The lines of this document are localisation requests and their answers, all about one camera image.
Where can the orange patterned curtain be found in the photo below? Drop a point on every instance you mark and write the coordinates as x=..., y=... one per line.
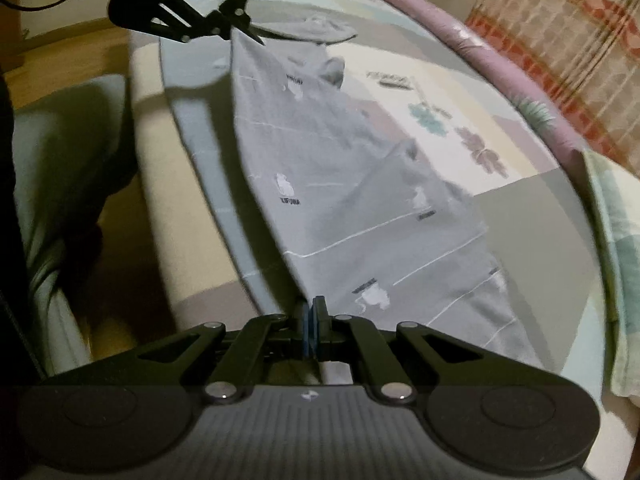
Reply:
x=565, y=25

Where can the person's grey trousers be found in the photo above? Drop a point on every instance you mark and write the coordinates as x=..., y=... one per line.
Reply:
x=60, y=170

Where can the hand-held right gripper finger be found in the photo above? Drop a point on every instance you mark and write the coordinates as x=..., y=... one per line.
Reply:
x=316, y=332
x=305, y=335

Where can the pink floral quilt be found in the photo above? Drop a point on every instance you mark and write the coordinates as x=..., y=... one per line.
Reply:
x=500, y=60

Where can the checked pillow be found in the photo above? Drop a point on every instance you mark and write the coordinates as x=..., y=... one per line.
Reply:
x=620, y=260

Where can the grey pajama pants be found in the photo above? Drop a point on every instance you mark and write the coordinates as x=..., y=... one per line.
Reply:
x=350, y=200

